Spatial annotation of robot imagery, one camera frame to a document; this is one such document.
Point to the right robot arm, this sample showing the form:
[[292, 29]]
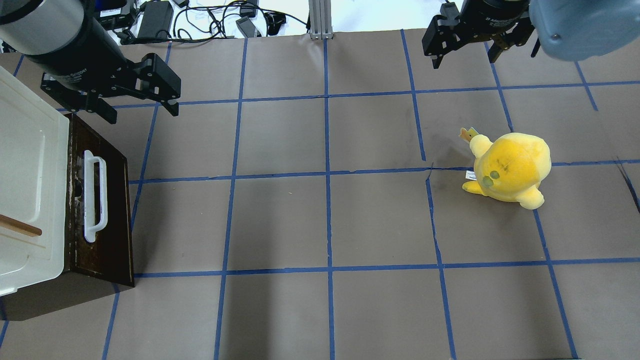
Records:
[[567, 30]]

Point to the wooden stick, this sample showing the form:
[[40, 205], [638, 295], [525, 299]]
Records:
[[21, 227]]

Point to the dark glass oven door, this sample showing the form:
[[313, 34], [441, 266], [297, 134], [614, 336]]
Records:
[[110, 258]]

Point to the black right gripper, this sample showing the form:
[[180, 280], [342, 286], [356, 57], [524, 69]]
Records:
[[494, 11]]

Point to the yellow plush toy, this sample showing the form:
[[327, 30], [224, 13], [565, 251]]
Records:
[[509, 169]]

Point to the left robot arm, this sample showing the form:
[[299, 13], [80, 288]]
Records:
[[40, 26]]

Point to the white toaster oven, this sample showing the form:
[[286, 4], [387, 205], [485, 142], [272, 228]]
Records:
[[34, 139]]

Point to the grey small device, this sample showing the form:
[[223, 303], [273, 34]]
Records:
[[247, 28]]

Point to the aluminium frame post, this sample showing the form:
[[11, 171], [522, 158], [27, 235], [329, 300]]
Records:
[[320, 20]]

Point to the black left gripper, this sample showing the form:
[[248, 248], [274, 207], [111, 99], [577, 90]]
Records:
[[75, 65]]

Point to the black power adapter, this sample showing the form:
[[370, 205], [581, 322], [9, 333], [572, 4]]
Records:
[[156, 19]]

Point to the white oven door handle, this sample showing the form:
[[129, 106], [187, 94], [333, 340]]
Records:
[[95, 196]]

